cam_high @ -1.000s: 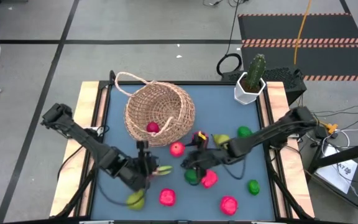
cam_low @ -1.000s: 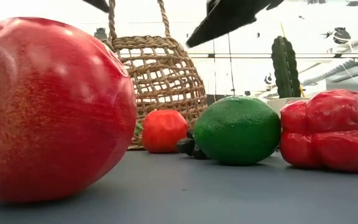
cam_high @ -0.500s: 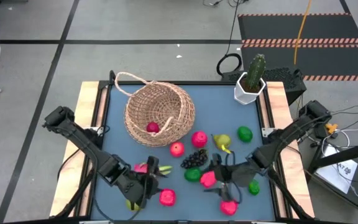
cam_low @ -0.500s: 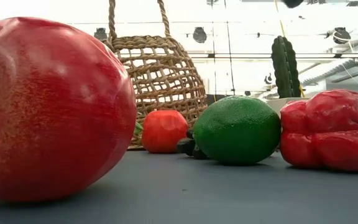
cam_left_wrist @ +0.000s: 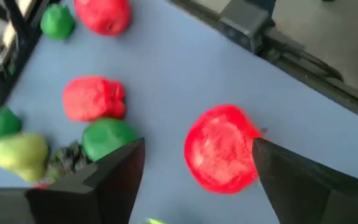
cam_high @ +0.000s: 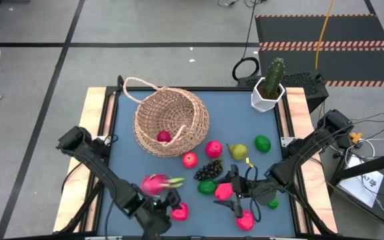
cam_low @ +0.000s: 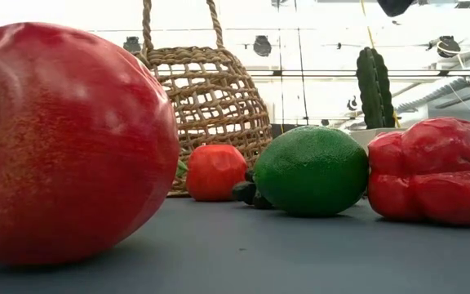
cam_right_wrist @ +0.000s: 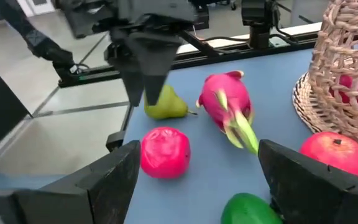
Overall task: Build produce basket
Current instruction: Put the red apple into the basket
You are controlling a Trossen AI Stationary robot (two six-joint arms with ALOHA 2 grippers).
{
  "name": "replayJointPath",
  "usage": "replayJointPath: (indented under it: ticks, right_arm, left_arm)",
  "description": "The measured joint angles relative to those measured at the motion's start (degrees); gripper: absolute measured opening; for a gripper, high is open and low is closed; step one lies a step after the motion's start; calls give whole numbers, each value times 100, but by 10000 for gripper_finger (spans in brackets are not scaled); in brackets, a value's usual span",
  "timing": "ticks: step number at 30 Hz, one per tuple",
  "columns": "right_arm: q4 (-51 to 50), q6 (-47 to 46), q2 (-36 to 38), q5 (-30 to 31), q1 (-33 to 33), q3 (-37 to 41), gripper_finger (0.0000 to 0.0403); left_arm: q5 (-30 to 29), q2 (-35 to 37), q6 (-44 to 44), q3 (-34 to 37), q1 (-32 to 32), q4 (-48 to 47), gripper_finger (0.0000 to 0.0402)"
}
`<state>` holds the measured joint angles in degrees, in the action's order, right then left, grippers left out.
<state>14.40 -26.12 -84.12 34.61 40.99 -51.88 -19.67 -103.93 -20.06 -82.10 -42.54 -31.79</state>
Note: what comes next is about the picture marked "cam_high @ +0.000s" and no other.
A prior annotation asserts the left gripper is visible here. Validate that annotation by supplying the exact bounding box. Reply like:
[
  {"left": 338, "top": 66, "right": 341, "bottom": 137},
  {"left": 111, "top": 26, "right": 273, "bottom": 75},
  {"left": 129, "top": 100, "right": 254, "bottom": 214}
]
[{"left": 143, "top": 189, "right": 183, "bottom": 239}]

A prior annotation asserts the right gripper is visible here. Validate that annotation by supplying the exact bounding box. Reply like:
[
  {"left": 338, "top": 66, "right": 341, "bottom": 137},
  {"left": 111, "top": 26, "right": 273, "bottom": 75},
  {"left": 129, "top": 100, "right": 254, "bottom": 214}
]
[{"left": 213, "top": 165, "right": 279, "bottom": 219}]

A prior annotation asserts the red bell pepper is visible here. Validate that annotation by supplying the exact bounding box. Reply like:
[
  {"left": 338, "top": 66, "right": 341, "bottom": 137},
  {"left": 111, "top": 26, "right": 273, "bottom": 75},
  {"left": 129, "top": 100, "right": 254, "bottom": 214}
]
[
  {"left": 235, "top": 209, "right": 255, "bottom": 232},
  {"left": 214, "top": 182, "right": 235, "bottom": 202}
]

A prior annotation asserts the red yellow-speckled apple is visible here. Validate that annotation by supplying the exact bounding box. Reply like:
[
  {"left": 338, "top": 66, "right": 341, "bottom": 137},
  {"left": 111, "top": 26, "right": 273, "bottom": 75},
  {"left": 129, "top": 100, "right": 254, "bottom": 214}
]
[
  {"left": 182, "top": 151, "right": 199, "bottom": 169},
  {"left": 170, "top": 202, "right": 190, "bottom": 222}
]

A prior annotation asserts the large round dark lime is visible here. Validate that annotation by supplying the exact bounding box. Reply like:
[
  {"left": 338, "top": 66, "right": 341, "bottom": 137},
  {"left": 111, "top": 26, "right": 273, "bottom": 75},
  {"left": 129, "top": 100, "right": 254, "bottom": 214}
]
[{"left": 197, "top": 179, "right": 218, "bottom": 196}]

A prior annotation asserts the pink dragon fruit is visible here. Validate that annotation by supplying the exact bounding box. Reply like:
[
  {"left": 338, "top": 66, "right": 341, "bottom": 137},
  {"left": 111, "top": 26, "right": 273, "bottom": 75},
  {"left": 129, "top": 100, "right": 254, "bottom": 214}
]
[{"left": 141, "top": 173, "right": 185, "bottom": 197}]

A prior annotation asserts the green pear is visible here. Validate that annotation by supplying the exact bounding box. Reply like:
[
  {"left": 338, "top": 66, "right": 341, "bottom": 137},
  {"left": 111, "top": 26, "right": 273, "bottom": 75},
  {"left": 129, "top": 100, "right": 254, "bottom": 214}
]
[{"left": 227, "top": 143, "right": 249, "bottom": 161}]

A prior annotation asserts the pink red apple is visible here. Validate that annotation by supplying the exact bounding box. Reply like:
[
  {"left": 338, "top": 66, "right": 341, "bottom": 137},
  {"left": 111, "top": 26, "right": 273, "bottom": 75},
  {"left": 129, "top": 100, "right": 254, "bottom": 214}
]
[{"left": 205, "top": 140, "right": 223, "bottom": 159}]

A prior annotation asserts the woven wicker basket with handles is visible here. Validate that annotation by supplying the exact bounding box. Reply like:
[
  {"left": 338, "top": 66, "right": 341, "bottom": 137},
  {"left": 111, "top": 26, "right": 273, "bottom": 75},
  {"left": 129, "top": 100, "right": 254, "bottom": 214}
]
[{"left": 122, "top": 76, "right": 211, "bottom": 158}]

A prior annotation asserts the dark purple grape bunch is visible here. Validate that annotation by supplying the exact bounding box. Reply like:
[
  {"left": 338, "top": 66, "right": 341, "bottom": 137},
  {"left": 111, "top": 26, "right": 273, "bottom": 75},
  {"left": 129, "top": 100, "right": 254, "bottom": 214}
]
[{"left": 193, "top": 159, "right": 225, "bottom": 182}]

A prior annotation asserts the bright green pointed lime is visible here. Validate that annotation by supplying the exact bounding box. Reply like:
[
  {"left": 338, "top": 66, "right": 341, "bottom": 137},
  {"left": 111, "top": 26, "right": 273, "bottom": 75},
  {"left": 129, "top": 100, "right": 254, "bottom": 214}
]
[{"left": 254, "top": 135, "right": 272, "bottom": 154}]

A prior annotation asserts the dark red apple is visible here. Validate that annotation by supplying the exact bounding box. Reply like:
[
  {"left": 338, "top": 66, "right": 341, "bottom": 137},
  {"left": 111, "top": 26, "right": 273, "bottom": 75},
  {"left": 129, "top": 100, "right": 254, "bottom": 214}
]
[{"left": 156, "top": 129, "right": 172, "bottom": 143}]

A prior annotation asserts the white hexagonal plant pot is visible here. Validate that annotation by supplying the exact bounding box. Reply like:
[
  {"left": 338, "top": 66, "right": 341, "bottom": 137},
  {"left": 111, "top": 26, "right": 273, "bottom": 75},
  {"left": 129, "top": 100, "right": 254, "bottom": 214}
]
[{"left": 250, "top": 77, "right": 286, "bottom": 113}]

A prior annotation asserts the wooden table side board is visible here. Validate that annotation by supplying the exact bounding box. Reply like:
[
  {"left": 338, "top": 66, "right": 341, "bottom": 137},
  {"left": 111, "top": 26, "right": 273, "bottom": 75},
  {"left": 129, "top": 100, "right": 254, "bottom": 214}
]
[
  {"left": 52, "top": 87, "right": 117, "bottom": 233},
  {"left": 277, "top": 87, "right": 339, "bottom": 234}
]

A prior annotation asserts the green cactus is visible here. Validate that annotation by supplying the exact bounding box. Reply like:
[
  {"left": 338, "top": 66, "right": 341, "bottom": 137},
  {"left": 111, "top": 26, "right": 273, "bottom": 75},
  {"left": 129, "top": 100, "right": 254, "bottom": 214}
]
[{"left": 262, "top": 57, "right": 286, "bottom": 97}]

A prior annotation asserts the white paper sheet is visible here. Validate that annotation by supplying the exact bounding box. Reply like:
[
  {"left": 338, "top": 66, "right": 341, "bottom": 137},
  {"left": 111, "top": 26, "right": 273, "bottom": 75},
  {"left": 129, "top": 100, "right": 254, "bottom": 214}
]
[{"left": 338, "top": 155, "right": 384, "bottom": 209}]

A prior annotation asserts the black metal stand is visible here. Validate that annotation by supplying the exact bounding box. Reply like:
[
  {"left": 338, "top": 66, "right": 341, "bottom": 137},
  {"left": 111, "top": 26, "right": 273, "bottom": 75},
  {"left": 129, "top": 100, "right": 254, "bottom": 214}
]
[{"left": 330, "top": 149, "right": 384, "bottom": 234}]

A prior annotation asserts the black mat with striped edges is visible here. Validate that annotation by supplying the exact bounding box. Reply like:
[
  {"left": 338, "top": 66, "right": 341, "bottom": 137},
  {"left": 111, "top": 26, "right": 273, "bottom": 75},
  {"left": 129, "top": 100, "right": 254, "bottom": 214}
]
[{"left": 254, "top": 13, "right": 384, "bottom": 88}]

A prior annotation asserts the gripper cable with yellow tag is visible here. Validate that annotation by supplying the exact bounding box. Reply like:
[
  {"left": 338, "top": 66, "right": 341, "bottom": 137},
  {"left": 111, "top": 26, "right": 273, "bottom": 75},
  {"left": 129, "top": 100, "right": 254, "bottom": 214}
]
[{"left": 243, "top": 157, "right": 263, "bottom": 223}]

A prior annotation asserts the black cable with coil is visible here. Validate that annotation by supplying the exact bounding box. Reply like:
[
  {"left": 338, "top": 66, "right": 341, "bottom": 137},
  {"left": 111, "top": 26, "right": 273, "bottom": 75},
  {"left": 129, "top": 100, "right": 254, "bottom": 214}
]
[{"left": 231, "top": 0, "right": 261, "bottom": 82}]

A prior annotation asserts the yellow cable connector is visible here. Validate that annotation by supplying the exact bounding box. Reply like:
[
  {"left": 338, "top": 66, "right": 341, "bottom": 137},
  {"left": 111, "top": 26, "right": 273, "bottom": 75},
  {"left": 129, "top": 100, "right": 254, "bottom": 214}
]
[{"left": 349, "top": 131, "right": 363, "bottom": 145}]

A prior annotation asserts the yellow hanging cable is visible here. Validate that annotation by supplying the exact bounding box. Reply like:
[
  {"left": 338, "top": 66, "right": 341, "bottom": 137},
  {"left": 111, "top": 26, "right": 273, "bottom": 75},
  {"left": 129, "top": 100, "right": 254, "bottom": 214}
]
[{"left": 314, "top": 0, "right": 335, "bottom": 70}]

